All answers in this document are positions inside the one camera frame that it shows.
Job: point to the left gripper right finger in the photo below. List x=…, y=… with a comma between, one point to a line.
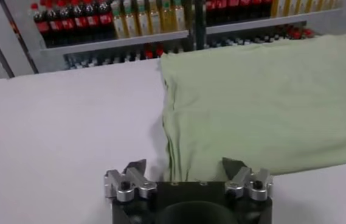
x=245, y=182

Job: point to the light green polo shirt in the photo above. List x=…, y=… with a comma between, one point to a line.
x=267, y=106

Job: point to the yellow tea bottle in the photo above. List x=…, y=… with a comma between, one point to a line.
x=311, y=6
x=131, y=20
x=334, y=4
x=288, y=7
x=167, y=16
x=179, y=15
x=143, y=19
x=118, y=21
x=322, y=5
x=154, y=17
x=299, y=6
x=277, y=8

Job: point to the open beverage cooler cabinet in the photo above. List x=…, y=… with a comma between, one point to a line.
x=197, y=24

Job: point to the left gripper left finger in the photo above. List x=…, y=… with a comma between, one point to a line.
x=130, y=182

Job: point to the cola bottle red cap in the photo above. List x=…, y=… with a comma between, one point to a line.
x=55, y=25
x=159, y=50
x=93, y=20
x=255, y=9
x=308, y=33
x=265, y=8
x=233, y=11
x=221, y=11
x=295, y=34
x=211, y=12
x=244, y=10
x=81, y=22
x=68, y=23
x=105, y=19
x=148, y=53
x=42, y=26

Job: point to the white cooler shelf board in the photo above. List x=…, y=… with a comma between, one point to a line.
x=115, y=42
x=270, y=21

